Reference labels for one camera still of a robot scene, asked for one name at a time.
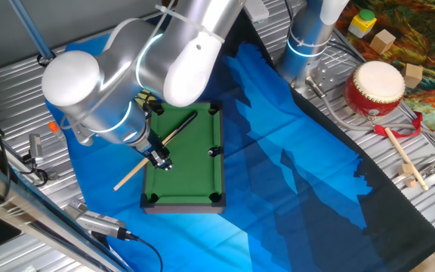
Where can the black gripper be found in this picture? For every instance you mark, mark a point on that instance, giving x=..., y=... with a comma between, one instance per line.
x=151, y=148

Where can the wooden pool cue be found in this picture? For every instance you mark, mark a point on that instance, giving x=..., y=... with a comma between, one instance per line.
x=127, y=179

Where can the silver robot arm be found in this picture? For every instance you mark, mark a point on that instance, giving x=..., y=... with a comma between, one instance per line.
x=74, y=83

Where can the mini green pool table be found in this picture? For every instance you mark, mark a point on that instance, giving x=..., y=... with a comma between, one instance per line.
x=195, y=174

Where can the black pool ball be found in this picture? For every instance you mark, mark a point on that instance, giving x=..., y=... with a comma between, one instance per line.
x=213, y=152

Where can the orange capped tube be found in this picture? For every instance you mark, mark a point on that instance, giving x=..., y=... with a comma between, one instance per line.
x=54, y=127

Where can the blue printed cloth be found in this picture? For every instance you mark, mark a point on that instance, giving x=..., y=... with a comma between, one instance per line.
x=278, y=151

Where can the black pole clamp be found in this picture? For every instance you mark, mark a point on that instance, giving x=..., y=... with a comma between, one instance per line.
x=44, y=60

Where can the blue pole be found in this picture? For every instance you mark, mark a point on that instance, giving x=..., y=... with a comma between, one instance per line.
x=32, y=32

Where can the red drum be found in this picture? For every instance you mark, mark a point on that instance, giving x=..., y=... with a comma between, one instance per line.
x=376, y=83

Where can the wooden drumstick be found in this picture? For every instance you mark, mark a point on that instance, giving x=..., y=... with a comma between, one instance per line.
x=402, y=153

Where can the yellow box green button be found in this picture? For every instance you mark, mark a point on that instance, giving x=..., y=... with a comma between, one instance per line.
x=361, y=24

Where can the small wooden block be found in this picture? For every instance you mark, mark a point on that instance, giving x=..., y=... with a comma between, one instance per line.
x=404, y=170
x=411, y=183

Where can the wooden cube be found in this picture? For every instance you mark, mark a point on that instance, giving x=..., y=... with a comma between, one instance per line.
x=382, y=41
x=412, y=75

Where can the colourful painted cloth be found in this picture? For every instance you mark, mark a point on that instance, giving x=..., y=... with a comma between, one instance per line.
x=429, y=30

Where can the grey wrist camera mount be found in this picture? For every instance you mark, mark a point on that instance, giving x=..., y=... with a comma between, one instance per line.
x=83, y=138

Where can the large silver camera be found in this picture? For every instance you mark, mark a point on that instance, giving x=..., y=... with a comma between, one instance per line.
x=98, y=223

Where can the small silver camera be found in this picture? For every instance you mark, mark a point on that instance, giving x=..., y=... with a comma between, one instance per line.
x=35, y=145

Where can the aluminium frame bar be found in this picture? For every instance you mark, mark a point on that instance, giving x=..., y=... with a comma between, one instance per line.
x=21, y=211

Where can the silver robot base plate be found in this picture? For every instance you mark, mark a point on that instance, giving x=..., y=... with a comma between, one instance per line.
x=327, y=75

